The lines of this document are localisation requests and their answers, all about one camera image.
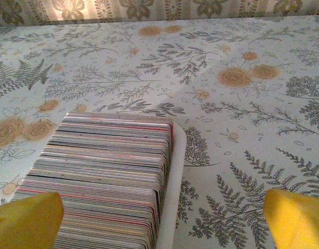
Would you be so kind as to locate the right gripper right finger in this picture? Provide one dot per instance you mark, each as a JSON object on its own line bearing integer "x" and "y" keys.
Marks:
{"x": 299, "y": 225}

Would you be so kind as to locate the floral tablecloth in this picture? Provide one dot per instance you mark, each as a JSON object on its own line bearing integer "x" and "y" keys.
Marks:
{"x": 226, "y": 116}

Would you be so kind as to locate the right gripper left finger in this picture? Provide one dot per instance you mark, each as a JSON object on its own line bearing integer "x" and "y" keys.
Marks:
{"x": 24, "y": 225}

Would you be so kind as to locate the credit card stack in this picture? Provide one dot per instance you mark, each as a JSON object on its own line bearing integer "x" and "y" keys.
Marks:
{"x": 102, "y": 168}

